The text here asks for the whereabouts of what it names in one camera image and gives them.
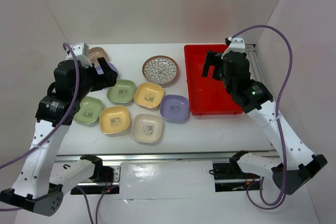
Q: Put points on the yellow square plate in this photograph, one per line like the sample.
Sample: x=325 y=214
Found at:
x=149 y=95
x=114 y=119

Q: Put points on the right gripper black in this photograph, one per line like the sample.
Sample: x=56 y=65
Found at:
x=212 y=59

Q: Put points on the aluminium rail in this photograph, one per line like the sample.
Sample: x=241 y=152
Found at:
x=255 y=69
x=163 y=156

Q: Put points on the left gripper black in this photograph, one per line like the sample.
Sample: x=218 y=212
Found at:
x=107 y=79

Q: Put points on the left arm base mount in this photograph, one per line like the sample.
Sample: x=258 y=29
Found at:
x=107 y=183

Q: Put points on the aluminium rail front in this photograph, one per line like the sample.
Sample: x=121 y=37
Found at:
x=163 y=156

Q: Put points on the pink square panda plate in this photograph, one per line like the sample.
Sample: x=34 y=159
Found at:
x=95 y=53

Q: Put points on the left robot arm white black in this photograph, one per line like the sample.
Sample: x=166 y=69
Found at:
x=36 y=190

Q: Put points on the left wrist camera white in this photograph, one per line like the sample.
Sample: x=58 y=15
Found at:
x=80 y=51

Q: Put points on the purple square plate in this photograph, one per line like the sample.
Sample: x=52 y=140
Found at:
x=111 y=68
x=174 y=107

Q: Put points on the green square plate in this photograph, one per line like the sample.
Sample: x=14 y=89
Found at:
x=122 y=92
x=90 y=109

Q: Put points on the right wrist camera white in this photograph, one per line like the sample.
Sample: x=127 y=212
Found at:
x=236 y=44

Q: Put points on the red plastic bin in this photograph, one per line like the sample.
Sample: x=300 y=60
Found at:
x=206 y=95

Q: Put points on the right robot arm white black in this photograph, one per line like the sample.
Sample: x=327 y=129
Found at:
x=297 y=164

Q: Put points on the purple square plate back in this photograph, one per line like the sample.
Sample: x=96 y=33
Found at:
x=111 y=68

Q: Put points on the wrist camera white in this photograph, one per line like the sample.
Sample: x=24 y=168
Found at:
x=236 y=44
x=80 y=51

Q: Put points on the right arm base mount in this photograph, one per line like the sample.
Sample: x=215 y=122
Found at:
x=226 y=180

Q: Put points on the aluminium rail right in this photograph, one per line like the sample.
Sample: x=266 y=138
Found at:
x=255 y=69

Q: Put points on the round floral ceramic plate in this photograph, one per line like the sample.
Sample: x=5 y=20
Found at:
x=160 y=70

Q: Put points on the beige square panda plate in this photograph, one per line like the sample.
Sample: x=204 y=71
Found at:
x=147 y=128

